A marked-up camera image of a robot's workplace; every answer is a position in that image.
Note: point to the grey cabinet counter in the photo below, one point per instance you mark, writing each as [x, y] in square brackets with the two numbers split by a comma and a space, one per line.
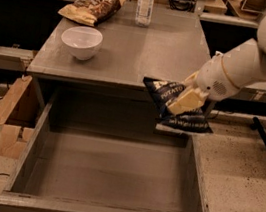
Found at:
[171, 48]

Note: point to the brown yellow chip bag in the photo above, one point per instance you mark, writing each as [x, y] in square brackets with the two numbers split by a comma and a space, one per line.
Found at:
[91, 12]

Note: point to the white bowl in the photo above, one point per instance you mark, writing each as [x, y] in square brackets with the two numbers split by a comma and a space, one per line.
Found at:
[82, 42]

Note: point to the blue chip bag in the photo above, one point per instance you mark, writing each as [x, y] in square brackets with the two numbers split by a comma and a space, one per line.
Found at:
[162, 93]

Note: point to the grey open drawer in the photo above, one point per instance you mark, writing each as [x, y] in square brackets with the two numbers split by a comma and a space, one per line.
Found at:
[98, 153]

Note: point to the clear water bottle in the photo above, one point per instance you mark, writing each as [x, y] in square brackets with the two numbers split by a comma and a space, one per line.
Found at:
[143, 12]

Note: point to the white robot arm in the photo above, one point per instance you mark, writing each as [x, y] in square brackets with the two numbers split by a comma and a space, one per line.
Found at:
[246, 63]

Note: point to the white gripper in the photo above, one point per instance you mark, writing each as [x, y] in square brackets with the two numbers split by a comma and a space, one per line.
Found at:
[213, 76]

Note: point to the cardboard box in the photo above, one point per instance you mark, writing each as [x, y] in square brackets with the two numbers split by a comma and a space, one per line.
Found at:
[18, 113]

